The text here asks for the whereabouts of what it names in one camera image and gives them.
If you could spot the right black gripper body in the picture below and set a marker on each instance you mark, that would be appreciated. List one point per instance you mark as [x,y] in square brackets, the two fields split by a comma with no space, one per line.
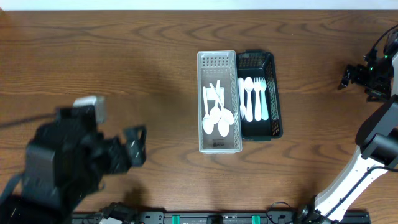
[379,78]

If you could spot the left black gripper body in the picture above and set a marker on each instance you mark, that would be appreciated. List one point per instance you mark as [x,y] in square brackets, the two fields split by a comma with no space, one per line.
[125,150]

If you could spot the white plastic spoon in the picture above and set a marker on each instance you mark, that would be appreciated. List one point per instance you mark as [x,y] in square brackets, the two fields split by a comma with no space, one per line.
[231,117]
[248,86]
[207,123]
[215,112]
[223,124]

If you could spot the white plastic fork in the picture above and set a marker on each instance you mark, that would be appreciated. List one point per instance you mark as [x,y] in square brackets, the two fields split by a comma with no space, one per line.
[264,109]
[241,98]
[257,110]

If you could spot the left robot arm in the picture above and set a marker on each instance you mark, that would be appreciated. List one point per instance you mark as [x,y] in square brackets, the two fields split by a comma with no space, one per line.
[66,161]

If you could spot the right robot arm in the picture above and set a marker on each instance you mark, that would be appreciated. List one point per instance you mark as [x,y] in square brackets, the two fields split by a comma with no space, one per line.
[376,139]

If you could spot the white label in basket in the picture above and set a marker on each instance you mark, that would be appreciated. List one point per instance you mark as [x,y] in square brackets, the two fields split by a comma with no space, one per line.
[211,95]

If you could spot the black plastic basket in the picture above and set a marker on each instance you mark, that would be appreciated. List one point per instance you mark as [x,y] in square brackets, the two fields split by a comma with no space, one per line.
[260,64]

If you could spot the clear plastic basket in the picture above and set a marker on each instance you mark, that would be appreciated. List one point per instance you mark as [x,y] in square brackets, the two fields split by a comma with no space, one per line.
[213,66]

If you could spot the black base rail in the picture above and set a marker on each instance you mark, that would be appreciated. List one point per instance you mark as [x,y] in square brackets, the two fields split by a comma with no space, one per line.
[120,213]

